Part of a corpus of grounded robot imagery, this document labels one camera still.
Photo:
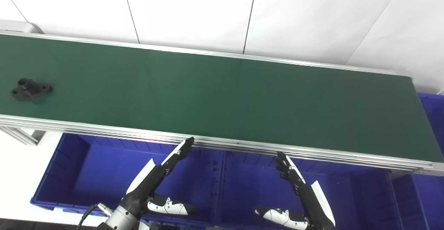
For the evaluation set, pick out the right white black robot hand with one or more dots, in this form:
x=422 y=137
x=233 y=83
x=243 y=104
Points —
x=308 y=195

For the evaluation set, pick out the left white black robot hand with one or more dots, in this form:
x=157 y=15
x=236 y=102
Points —
x=149 y=181

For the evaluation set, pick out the black flanged machine part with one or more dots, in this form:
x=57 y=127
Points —
x=30 y=89

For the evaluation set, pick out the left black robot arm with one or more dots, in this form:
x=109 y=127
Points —
x=119 y=219

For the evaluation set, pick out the blue plastic bin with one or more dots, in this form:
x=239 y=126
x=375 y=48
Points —
x=256 y=185
x=100 y=174
x=423 y=202

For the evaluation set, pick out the green conveyor belt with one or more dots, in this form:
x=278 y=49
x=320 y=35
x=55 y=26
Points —
x=222 y=98

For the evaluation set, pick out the aluminium conveyor support leg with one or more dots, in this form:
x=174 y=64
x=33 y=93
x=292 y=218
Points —
x=20 y=134

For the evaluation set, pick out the grey conveyor end housing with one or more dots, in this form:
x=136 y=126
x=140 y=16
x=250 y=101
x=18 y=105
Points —
x=17 y=26

